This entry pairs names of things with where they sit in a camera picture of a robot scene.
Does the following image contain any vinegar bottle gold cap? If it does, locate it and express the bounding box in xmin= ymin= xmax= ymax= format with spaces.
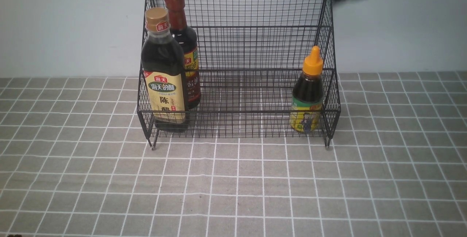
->
xmin=141 ymin=7 xmax=189 ymax=133

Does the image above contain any oyster sauce bottle orange cap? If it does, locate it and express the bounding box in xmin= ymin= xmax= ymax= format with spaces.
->
xmin=289 ymin=46 xmax=324 ymax=134

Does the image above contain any black wire mesh shelf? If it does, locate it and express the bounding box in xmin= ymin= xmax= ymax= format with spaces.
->
xmin=137 ymin=0 xmax=341 ymax=150

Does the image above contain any grey checked tablecloth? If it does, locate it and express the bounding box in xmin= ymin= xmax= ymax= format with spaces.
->
xmin=1 ymin=71 xmax=467 ymax=237

